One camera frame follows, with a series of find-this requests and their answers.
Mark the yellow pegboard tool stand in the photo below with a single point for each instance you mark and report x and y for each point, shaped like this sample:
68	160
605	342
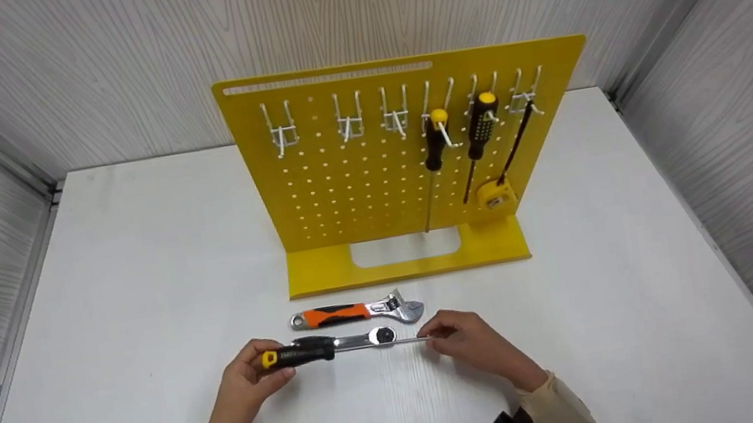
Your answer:
345	201

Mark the orange black adjustable wrench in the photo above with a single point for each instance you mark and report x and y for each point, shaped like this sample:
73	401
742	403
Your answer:
336	314

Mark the large black yellow screwdriver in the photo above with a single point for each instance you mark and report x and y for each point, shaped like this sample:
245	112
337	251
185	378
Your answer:
481	125

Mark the small yellow-capped black screwdriver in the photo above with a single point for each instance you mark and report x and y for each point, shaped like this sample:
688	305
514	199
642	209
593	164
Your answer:
435	145

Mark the person's right hand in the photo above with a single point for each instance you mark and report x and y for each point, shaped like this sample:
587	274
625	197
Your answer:
479	349

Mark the person's right forearm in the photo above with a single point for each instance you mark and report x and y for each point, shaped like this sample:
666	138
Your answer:
559	412

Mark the person's left hand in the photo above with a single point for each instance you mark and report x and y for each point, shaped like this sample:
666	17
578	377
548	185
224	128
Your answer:
243	392

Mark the person's right thumb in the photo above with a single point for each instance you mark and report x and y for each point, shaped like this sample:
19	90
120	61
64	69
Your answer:
450	347

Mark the person's left fingers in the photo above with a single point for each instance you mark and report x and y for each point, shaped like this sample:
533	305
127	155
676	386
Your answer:
263	345

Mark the person's right fingers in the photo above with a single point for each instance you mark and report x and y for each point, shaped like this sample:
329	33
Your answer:
442	322

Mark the person's left thumb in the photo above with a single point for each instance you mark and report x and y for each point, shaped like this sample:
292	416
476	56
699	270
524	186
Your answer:
279	380

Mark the row of white metal hooks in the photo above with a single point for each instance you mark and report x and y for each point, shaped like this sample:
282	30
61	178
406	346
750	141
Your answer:
349	124

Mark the black screwdriver yellow end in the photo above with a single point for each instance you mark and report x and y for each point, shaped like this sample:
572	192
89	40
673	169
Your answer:
301	355

